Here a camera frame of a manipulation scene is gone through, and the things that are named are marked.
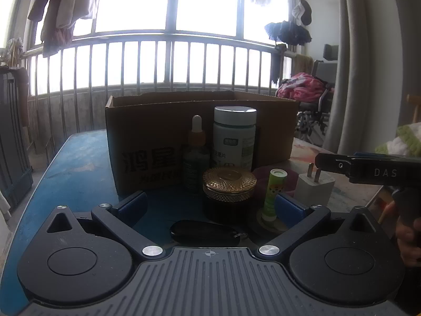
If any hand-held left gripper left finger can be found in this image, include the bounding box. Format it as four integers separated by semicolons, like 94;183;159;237
46;191;164;258

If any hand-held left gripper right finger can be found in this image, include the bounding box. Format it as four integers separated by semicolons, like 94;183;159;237
257;192;377;258

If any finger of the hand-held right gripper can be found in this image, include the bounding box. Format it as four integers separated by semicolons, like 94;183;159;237
314;153;352;176

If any green stick tube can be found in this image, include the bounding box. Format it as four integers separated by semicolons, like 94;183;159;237
262;169;288;219

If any white charger plug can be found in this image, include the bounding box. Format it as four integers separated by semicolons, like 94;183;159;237
294;164;336;206

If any black electrical tape roll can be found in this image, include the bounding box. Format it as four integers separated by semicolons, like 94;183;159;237
247;209;292;238

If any dark jar with gold lid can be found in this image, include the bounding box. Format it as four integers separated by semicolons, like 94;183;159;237
202;167;258;223

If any black oval key fob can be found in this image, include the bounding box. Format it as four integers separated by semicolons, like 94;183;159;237
169;220;249;247

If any green glass dropper bottle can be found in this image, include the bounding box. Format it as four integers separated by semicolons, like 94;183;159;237
182;115;211;190

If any brown cardboard box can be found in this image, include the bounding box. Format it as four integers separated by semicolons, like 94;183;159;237
105;90;300;196

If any white pill bottle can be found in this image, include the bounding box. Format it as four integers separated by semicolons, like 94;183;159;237
212;106;258;172

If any person's right hand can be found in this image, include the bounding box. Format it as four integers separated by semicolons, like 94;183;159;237
395;223;421;267

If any green and white knitted cloth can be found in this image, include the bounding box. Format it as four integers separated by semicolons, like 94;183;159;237
375;124;421;157

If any pink blanket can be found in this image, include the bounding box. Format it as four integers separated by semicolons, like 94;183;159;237
276;72;334;103

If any wheelchair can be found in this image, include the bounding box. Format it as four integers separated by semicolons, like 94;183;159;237
295;59;340;145

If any grey curtain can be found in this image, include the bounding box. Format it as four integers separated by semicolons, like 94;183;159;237
324;0;406;159

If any dark hanging cloth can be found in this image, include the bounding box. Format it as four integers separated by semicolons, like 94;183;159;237
270;43;286;87

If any dark hanging skirt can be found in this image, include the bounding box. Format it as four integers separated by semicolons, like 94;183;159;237
265;21;312;47

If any black and white cap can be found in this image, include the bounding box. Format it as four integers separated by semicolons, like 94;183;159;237
291;0;312;26

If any metal balcony railing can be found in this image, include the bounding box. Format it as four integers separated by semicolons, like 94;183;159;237
21;34;297;152

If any brown hanging coat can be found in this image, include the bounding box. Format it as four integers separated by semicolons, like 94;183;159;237
28;0;74;57

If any white fleece jacket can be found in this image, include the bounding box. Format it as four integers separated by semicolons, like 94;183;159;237
56;0;100;29

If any string mop head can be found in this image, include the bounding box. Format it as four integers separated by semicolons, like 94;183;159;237
4;38;24;67

